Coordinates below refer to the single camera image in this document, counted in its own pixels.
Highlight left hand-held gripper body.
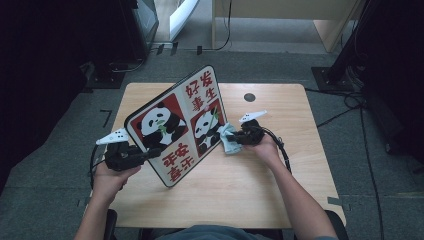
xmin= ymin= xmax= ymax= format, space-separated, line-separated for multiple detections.
xmin=95 ymin=128 xmax=148 ymax=173

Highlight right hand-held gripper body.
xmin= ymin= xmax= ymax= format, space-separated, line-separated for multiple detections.
xmin=238 ymin=109 xmax=268 ymax=146

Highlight light blue cloth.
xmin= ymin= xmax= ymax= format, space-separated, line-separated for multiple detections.
xmin=218 ymin=122 xmax=244 ymax=156

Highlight panda picture board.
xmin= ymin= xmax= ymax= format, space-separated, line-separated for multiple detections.
xmin=124 ymin=65 xmax=229 ymax=188

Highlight person's right hand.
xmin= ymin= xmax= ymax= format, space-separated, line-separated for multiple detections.
xmin=249 ymin=133 xmax=284 ymax=168

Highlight person's left hand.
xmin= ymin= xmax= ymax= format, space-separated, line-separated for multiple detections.
xmin=92 ymin=161 xmax=142 ymax=204

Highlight black angled floor tape mark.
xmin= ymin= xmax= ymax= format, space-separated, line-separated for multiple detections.
xmin=99 ymin=109 xmax=114 ymax=129

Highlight black chair armrest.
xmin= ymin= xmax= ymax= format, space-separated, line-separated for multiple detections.
xmin=324 ymin=209 xmax=349 ymax=240
xmin=104 ymin=209 xmax=118 ymax=240

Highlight black stand base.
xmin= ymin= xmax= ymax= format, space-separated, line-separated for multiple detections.
xmin=81 ymin=61 xmax=127 ymax=91

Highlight person's grey-blue shirt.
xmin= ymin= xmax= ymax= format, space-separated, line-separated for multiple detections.
xmin=154 ymin=223 xmax=268 ymax=240

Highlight grey tape piece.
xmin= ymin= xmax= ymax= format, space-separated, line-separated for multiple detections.
xmin=327 ymin=196 xmax=352 ymax=212

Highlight black metal stand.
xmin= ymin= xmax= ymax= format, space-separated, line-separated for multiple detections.
xmin=311 ymin=0 xmax=378 ymax=93

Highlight white panel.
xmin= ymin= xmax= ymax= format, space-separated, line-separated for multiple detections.
xmin=169 ymin=0 xmax=200 ymax=43

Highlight beige wooden furniture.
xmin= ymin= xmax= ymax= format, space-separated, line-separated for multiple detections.
xmin=211 ymin=0 xmax=364 ymax=54

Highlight dark monitor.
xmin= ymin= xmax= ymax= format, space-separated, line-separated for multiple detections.
xmin=118 ymin=0 xmax=160 ymax=62

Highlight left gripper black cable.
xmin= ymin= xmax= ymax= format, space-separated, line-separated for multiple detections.
xmin=88 ymin=144 xmax=108 ymax=190

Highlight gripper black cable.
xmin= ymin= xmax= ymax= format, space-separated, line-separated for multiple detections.
xmin=261 ymin=128 xmax=293 ymax=175
xmin=88 ymin=144 xmax=108 ymax=190

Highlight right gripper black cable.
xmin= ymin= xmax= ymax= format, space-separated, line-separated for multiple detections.
xmin=261 ymin=128 xmax=293 ymax=175

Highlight black floor cable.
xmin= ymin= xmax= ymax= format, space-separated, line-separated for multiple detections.
xmin=359 ymin=106 xmax=385 ymax=240
xmin=316 ymin=105 xmax=363 ymax=129
xmin=304 ymin=87 xmax=367 ymax=111

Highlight grey floor cable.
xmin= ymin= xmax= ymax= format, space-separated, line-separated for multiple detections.
xmin=109 ymin=58 xmax=147 ymax=74

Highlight hanging black cable with plug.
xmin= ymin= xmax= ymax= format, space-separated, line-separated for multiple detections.
xmin=196 ymin=0 xmax=233 ymax=56

